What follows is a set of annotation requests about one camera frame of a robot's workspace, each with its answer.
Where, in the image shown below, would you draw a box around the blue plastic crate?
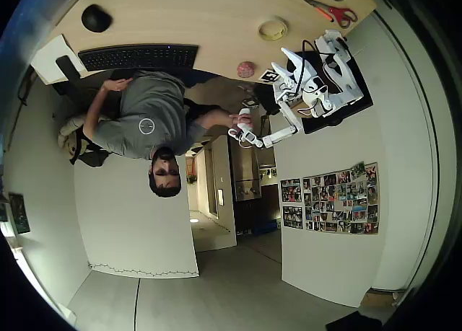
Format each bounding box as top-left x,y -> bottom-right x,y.
251,219 -> 282,237

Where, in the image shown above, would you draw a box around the person's left hand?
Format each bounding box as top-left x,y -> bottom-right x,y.
101,77 -> 134,93

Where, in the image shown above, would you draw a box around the person's right hand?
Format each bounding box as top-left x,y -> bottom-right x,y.
228,112 -> 254,130

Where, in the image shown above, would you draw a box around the pink round object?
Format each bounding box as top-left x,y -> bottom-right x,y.
236,61 -> 257,79

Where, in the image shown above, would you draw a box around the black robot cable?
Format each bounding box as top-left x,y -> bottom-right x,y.
296,39 -> 323,94

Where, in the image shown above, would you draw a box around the large photo collage poster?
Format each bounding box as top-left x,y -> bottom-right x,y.
302,161 -> 380,235

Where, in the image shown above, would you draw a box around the black computer mouse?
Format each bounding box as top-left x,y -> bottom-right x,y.
81,4 -> 113,32

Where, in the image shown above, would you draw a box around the small photo sheet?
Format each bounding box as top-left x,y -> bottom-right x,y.
282,205 -> 304,230
280,178 -> 302,203

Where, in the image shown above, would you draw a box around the beige jacket on chair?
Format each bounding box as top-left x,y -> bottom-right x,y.
57,114 -> 111,168

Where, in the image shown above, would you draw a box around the red handled scissors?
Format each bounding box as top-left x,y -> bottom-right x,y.
301,0 -> 359,30

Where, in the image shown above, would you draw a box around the beige roll of tape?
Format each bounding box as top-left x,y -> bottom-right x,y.
258,16 -> 289,43

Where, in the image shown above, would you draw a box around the stainless steel fridge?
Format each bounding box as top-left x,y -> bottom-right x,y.
230,136 -> 263,202

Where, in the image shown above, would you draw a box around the person's left forearm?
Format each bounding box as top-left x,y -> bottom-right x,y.
82,88 -> 111,136

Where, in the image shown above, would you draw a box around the black computer keyboard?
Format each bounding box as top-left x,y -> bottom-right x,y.
77,43 -> 200,72

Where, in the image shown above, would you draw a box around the black and white marker tag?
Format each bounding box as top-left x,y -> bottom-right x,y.
258,68 -> 283,84

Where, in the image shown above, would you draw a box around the white paper sheet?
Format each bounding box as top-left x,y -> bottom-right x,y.
30,34 -> 90,86

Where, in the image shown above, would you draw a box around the black robot mounting board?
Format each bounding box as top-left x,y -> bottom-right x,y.
287,49 -> 375,136

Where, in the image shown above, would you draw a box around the brown cardboard box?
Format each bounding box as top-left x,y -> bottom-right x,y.
360,288 -> 401,308

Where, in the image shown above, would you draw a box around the white leader arm with handle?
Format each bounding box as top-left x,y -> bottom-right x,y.
227,91 -> 304,150

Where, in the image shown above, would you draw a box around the person's right forearm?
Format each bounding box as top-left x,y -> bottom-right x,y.
196,109 -> 232,129

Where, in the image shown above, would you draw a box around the man in grey t-shirt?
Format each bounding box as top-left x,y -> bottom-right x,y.
82,70 -> 232,199

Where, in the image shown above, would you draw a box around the dark framed wall picture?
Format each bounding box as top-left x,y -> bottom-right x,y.
8,192 -> 31,234

